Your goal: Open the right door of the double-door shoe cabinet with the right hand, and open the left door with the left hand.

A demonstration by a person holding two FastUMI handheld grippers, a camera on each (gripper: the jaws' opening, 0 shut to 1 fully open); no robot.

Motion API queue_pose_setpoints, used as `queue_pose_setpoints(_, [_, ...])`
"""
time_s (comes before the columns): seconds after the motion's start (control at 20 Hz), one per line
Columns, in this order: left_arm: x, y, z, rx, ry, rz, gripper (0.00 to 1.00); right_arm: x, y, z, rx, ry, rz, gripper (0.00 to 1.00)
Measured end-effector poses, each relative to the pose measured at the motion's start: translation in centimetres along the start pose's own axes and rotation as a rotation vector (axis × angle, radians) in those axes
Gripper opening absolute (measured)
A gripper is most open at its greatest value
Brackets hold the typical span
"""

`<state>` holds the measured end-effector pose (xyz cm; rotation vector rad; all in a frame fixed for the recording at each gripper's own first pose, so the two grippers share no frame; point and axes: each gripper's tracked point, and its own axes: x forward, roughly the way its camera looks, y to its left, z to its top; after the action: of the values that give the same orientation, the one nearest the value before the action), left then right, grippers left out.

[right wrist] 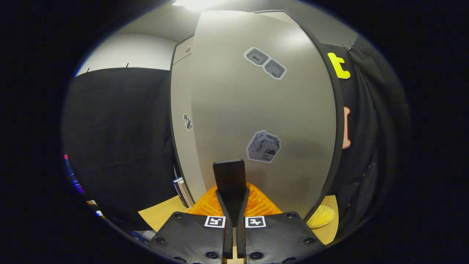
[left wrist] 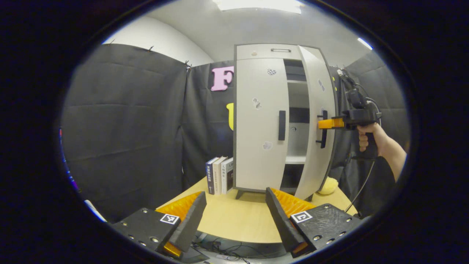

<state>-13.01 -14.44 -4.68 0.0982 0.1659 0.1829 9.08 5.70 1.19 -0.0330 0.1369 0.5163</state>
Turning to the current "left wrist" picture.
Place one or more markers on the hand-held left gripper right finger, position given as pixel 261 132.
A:
pixel 280 220

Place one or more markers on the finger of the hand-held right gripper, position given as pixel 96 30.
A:
pixel 329 123

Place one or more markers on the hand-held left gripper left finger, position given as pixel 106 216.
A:
pixel 192 220

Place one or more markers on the grey double-door shoe cabinet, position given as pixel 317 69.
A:
pixel 263 51

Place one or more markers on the dark blue book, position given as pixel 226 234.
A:
pixel 210 179

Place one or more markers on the white book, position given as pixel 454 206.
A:
pixel 217 178

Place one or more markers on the grey and black book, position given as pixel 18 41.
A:
pixel 228 176

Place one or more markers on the yellow plush toy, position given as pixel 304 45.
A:
pixel 328 186

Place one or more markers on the small ceiling light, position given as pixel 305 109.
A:
pixel 365 43

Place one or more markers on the black backdrop cloth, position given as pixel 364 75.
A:
pixel 124 139

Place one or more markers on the large ceiling light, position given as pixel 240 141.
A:
pixel 256 4

